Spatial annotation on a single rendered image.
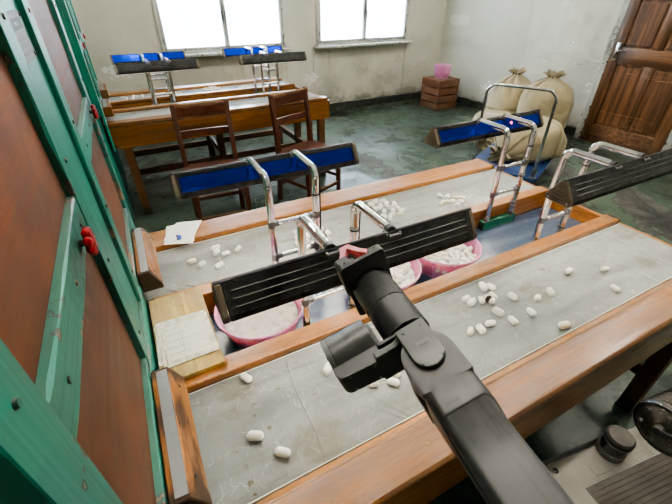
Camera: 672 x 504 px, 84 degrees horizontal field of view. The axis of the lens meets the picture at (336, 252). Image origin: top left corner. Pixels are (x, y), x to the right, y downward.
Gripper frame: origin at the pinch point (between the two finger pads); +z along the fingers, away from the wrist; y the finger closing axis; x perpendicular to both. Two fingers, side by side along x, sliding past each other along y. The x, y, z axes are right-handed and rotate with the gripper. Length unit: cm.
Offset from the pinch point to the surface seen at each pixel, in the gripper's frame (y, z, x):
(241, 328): 39, 37, -32
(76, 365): -13.9, -12.5, -32.2
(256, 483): 36, -7, -35
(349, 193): 56, 102, 28
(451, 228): 21.9, 14.8, 27.4
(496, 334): 60, 7, 32
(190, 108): 28, 254, -26
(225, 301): 4.8, 8.7, -22.5
